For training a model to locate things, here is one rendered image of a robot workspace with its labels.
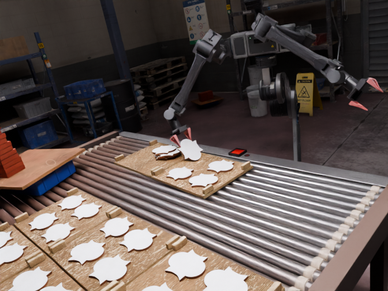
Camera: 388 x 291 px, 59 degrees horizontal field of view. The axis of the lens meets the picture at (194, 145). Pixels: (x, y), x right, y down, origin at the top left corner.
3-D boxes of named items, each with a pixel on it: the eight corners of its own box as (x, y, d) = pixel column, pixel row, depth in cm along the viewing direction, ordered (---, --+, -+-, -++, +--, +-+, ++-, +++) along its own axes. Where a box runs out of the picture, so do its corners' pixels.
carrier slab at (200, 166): (199, 154, 204) (198, 152, 203) (253, 168, 173) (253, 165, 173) (152, 179, 184) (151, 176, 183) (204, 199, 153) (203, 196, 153)
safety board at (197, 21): (190, 44, 763) (182, 1, 731) (211, 41, 723) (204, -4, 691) (189, 44, 762) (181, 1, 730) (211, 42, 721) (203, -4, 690)
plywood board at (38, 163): (30, 151, 239) (29, 149, 238) (85, 150, 218) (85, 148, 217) (-38, 187, 197) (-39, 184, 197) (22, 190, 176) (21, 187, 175)
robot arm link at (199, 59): (217, 49, 177) (200, 38, 178) (214, 51, 172) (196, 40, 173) (185, 113, 201) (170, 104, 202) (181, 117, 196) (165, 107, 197)
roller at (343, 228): (88, 155, 255) (85, 149, 254) (359, 237, 119) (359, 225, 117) (81, 157, 252) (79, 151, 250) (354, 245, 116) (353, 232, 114)
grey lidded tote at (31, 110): (42, 110, 606) (38, 96, 598) (54, 109, 586) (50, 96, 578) (16, 119, 570) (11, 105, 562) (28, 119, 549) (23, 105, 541)
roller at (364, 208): (104, 147, 265) (103, 141, 263) (375, 215, 128) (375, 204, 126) (99, 149, 262) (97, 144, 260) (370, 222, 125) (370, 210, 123)
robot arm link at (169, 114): (186, 108, 199) (174, 101, 200) (185, 105, 188) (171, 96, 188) (175, 126, 199) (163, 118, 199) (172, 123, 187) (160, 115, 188)
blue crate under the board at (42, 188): (42, 170, 228) (37, 157, 225) (77, 171, 215) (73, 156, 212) (3, 194, 202) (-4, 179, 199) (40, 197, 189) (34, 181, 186)
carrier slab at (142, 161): (157, 144, 235) (157, 141, 234) (198, 153, 205) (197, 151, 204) (114, 164, 215) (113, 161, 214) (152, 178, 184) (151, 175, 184)
